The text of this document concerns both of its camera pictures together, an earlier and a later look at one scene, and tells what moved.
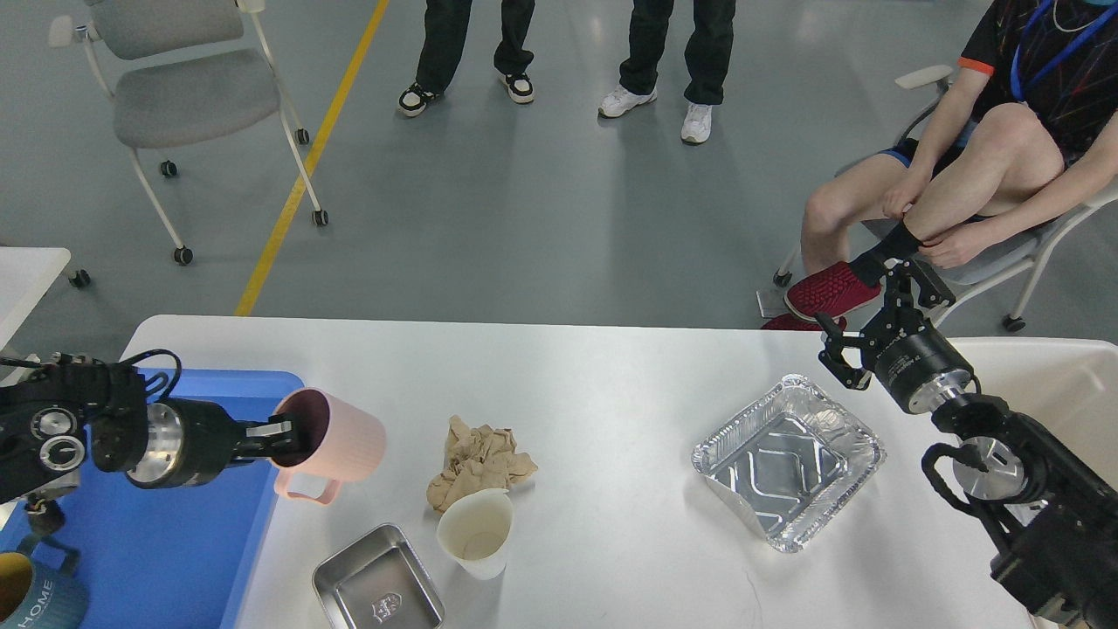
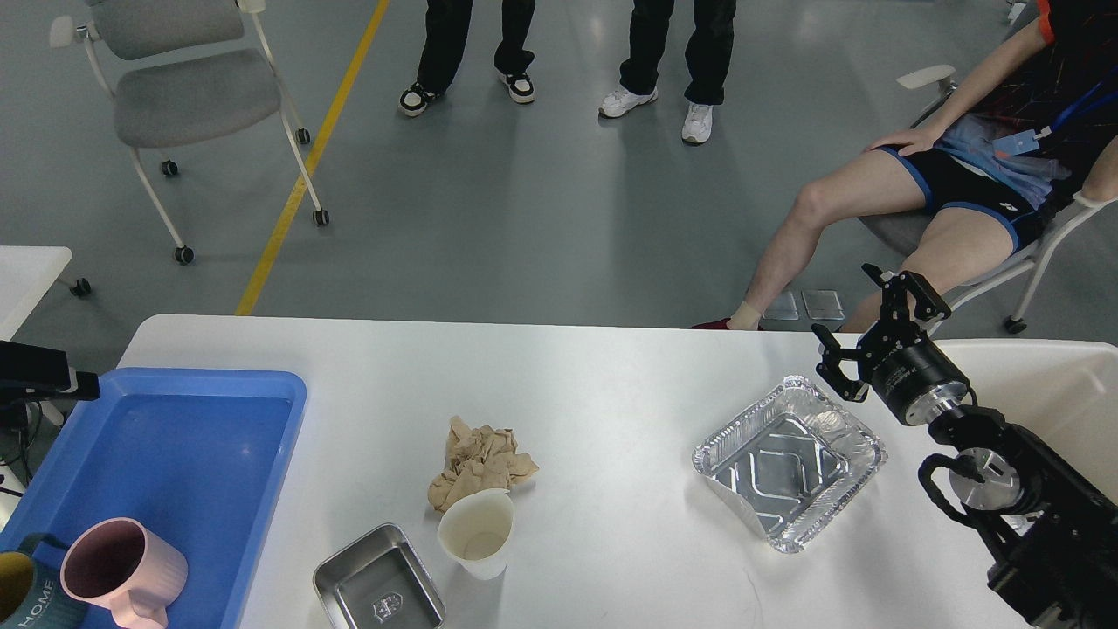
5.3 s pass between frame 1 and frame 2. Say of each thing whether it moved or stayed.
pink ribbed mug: moved
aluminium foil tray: stayed
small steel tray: stayed
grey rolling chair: stayed
